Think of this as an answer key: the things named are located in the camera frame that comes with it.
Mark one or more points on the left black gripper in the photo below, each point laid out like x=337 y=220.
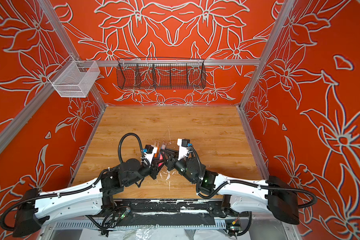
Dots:
x=154 y=170

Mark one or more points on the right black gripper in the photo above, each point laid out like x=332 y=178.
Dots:
x=172 y=162

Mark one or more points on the pink marker pen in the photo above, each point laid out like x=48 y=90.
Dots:
x=161 y=161

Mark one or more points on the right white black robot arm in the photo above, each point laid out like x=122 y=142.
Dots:
x=271 y=196

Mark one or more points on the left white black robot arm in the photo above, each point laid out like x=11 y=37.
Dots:
x=88 y=199

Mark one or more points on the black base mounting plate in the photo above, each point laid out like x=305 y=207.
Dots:
x=213 y=207

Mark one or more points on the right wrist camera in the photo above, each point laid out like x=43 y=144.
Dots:
x=183 y=148

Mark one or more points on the grey slotted cable duct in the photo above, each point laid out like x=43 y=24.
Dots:
x=87 y=224

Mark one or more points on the black wire wall basket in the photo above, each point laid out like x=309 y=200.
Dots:
x=165 y=74

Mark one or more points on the white mesh wall basket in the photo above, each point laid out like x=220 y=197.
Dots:
x=72 y=81

